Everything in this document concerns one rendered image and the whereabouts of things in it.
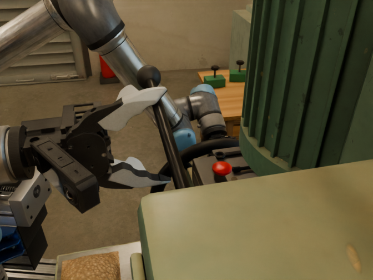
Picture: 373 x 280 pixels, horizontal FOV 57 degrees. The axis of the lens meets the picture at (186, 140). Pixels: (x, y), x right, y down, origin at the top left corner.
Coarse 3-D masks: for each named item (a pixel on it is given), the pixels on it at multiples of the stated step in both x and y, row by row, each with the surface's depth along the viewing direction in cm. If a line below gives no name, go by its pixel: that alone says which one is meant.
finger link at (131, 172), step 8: (128, 160) 52; (136, 160) 53; (112, 168) 48; (120, 168) 47; (128, 168) 47; (136, 168) 51; (144, 168) 52; (112, 176) 47; (120, 176) 47; (128, 176) 48; (136, 176) 48; (144, 176) 49; (152, 176) 50; (160, 176) 50; (128, 184) 49; (136, 184) 49; (144, 184) 49; (152, 184) 50
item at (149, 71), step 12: (144, 72) 48; (156, 72) 48; (144, 84) 48; (156, 84) 47; (156, 108) 42; (156, 120) 41; (168, 132) 38; (168, 144) 36; (168, 156) 35; (180, 168) 33; (180, 180) 32
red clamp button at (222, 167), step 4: (216, 164) 53; (220, 164) 52; (224, 164) 52; (228, 164) 53; (212, 168) 52; (216, 168) 52; (220, 168) 52; (224, 168) 52; (228, 168) 52; (216, 172) 52; (220, 172) 51; (224, 172) 51; (228, 172) 51
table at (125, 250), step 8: (96, 248) 55; (104, 248) 55; (112, 248) 55; (120, 248) 55; (128, 248) 55; (136, 248) 55; (64, 256) 53; (72, 256) 53; (80, 256) 53; (120, 256) 53; (128, 256) 53; (56, 264) 52; (120, 264) 52; (128, 264) 52; (56, 272) 51; (120, 272) 51; (128, 272) 51
